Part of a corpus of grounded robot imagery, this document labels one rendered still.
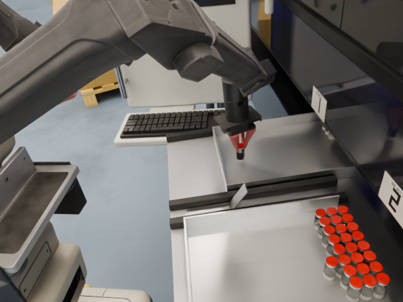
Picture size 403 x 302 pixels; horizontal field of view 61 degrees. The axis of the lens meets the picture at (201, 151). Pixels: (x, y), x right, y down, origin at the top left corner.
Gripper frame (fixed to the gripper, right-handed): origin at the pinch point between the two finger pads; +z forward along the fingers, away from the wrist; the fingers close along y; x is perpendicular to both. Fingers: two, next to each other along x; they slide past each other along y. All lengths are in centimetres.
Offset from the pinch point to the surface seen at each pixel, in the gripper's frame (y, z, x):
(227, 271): -17.0, 4.6, -29.0
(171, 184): -19.6, 4.8, 0.2
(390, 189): 12.1, -9.2, -35.2
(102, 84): -28, 76, 241
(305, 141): 19.8, 5.9, -0.2
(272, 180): 2.1, 2.6, -12.9
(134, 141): -23.9, 12.6, 37.0
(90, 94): -41, 81, 238
